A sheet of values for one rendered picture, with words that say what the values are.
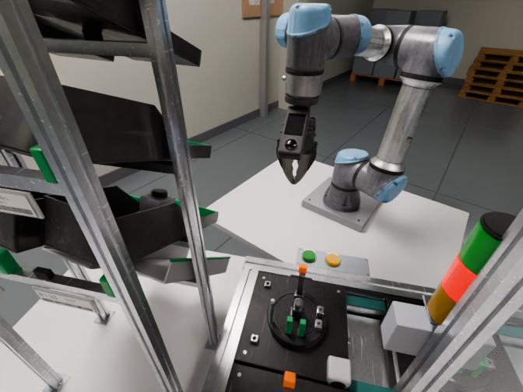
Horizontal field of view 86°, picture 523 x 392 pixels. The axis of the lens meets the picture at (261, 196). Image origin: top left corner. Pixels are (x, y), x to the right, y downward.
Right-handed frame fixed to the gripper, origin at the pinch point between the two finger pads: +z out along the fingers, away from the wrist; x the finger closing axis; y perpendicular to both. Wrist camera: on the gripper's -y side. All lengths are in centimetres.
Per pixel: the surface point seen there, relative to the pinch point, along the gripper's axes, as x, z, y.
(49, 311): 64, 37, -26
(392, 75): -143, 99, 609
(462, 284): -22.1, -10.7, -33.4
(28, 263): 189, 123, 39
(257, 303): 5.0, 26.3, -17.5
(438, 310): -21.8, -4.8, -33.0
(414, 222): -47, 37, 38
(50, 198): 30.3, -13.8, -33.3
